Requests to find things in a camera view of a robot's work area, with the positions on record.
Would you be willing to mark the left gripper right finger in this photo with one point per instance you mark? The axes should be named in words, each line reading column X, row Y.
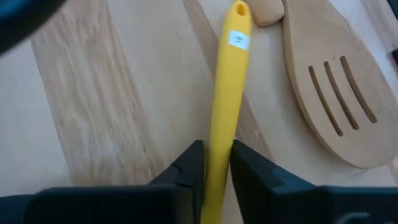
column 295, row 205

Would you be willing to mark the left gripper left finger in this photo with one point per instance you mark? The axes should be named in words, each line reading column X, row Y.
column 124, row 205

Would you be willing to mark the yellow silicone spoon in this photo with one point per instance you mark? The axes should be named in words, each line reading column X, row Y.
column 228, row 93

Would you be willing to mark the slotted wooden spoon burnt logo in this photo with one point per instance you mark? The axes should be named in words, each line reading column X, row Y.
column 311, row 31

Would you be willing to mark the slotted wooden spoon white label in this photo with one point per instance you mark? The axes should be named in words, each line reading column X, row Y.
column 267, row 12

